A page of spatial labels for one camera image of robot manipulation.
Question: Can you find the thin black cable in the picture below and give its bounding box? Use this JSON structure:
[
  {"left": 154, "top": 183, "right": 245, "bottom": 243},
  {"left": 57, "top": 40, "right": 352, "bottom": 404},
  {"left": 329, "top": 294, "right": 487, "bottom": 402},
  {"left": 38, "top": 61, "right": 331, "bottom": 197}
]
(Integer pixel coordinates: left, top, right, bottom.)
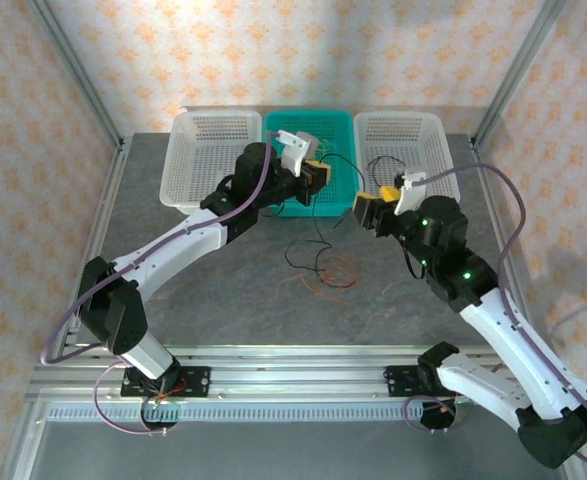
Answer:
[
  {"left": 366, "top": 155, "right": 408, "bottom": 187},
  {"left": 283, "top": 239, "right": 337, "bottom": 281},
  {"left": 310, "top": 152, "right": 367, "bottom": 241}
]

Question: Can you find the thin orange cable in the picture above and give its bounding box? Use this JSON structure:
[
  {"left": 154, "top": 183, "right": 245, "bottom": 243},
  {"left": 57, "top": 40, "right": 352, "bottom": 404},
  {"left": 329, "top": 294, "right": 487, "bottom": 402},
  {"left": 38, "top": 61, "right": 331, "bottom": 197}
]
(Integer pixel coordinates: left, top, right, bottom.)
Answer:
[
  {"left": 321, "top": 254, "right": 359, "bottom": 291},
  {"left": 300, "top": 273, "right": 348, "bottom": 304}
]

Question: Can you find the teal perforated plastic basket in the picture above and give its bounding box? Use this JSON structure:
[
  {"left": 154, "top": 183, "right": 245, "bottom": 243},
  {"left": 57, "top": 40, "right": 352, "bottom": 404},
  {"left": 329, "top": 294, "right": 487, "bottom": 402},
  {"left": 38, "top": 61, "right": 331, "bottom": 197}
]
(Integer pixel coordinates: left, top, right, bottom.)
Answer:
[{"left": 259, "top": 109, "right": 362, "bottom": 220}]

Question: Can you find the white perforated plastic basket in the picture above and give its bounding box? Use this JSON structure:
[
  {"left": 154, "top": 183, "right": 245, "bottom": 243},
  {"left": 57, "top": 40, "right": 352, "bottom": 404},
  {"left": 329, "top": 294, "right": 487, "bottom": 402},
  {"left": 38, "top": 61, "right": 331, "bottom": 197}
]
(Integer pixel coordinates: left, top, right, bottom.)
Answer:
[
  {"left": 352, "top": 110, "right": 462, "bottom": 217},
  {"left": 158, "top": 110, "right": 264, "bottom": 216}
]

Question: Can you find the aluminium table side rail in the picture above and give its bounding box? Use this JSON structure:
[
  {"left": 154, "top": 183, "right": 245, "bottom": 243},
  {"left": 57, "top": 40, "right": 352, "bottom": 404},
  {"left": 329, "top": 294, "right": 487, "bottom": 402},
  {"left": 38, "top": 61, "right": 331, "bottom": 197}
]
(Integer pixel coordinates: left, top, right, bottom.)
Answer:
[
  {"left": 470, "top": 139, "right": 544, "bottom": 359},
  {"left": 52, "top": 142, "right": 134, "bottom": 361}
]

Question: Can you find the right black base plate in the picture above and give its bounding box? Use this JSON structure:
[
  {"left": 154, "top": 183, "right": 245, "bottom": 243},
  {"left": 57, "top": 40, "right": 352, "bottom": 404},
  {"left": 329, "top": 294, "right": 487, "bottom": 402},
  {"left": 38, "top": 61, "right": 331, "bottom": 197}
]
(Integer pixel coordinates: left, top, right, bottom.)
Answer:
[{"left": 385, "top": 364, "right": 474, "bottom": 399}]

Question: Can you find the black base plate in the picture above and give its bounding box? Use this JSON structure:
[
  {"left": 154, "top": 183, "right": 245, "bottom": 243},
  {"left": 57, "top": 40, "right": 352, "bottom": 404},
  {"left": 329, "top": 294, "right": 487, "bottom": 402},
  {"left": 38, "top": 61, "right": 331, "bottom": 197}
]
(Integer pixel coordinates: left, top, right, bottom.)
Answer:
[
  {"left": 121, "top": 366, "right": 212, "bottom": 400},
  {"left": 385, "top": 364, "right": 474, "bottom": 399}
]

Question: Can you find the aluminium frame post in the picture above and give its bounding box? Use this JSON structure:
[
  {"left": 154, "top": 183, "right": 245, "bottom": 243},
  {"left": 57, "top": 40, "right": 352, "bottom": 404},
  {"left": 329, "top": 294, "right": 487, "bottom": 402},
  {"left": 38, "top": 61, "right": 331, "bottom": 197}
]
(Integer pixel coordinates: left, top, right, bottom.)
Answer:
[
  {"left": 471, "top": 0, "right": 570, "bottom": 151},
  {"left": 25, "top": 0, "right": 127, "bottom": 151}
]

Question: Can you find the aluminium mounting rail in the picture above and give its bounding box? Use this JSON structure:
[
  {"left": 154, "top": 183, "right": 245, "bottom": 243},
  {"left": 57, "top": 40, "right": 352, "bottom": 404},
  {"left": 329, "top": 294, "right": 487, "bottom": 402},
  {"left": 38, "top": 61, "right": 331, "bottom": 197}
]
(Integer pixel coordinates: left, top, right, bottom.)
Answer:
[{"left": 27, "top": 343, "right": 572, "bottom": 402}]

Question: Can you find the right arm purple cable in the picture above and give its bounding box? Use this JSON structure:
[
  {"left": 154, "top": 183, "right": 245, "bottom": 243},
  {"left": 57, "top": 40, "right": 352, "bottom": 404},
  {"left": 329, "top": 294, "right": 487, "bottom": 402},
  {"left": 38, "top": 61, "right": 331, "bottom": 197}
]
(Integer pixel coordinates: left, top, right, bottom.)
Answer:
[{"left": 403, "top": 163, "right": 587, "bottom": 474}]

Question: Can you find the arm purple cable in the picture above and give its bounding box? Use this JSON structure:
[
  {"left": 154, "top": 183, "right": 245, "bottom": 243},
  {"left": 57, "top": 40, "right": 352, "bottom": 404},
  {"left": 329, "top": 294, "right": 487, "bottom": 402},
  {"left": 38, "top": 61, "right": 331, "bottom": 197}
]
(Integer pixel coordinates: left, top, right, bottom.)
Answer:
[
  {"left": 403, "top": 163, "right": 587, "bottom": 474},
  {"left": 39, "top": 129, "right": 282, "bottom": 436}
]

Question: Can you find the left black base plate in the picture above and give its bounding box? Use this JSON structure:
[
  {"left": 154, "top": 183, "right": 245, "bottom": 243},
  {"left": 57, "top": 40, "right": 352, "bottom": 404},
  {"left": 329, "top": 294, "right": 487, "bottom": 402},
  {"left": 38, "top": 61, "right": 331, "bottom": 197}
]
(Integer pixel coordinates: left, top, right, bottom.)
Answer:
[{"left": 121, "top": 366, "right": 212, "bottom": 400}]

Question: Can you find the grey slotted cable duct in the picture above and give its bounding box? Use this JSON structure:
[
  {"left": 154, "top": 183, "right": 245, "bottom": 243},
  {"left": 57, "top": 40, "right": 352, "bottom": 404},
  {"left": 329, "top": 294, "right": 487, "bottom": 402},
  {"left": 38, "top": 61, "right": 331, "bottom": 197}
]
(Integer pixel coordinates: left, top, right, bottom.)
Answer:
[{"left": 40, "top": 402, "right": 477, "bottom": 422}]

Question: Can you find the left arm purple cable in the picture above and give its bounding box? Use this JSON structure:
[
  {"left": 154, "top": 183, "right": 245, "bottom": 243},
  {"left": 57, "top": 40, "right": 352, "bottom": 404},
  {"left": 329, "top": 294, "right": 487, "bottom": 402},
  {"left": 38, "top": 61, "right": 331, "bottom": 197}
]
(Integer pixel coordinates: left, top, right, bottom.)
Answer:
[{"left": 39, "top": 129, "right": 282, "bottom": 436}]

